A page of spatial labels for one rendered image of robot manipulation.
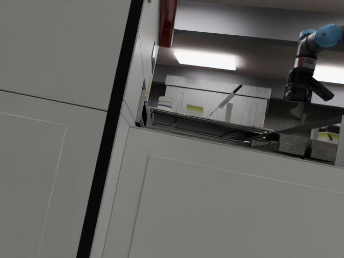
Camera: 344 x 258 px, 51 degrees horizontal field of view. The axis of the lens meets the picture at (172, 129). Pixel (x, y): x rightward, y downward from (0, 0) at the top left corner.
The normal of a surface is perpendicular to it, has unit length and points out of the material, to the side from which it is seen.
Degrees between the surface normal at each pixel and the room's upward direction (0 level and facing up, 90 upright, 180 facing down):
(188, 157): 90
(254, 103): 90
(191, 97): 90
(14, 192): 90
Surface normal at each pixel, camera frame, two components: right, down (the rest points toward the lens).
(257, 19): -0.22, -0.14
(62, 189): 0.05, -0.09
